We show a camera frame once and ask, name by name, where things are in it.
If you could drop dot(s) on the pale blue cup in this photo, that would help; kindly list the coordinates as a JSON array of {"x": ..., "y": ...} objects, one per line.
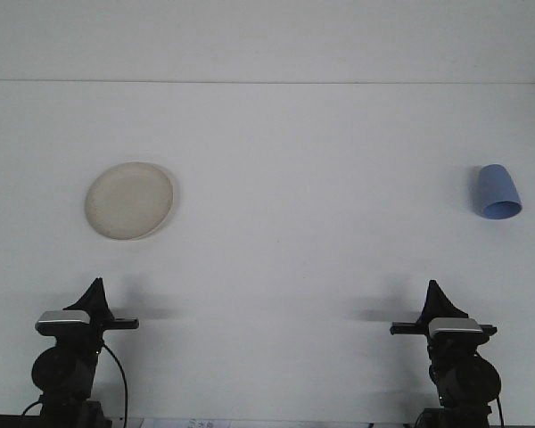
[{"x": 497, "y": 187}]

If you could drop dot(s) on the pale round plate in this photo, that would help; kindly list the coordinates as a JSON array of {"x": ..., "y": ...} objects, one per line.
[{"x": 129, "y": 200}]

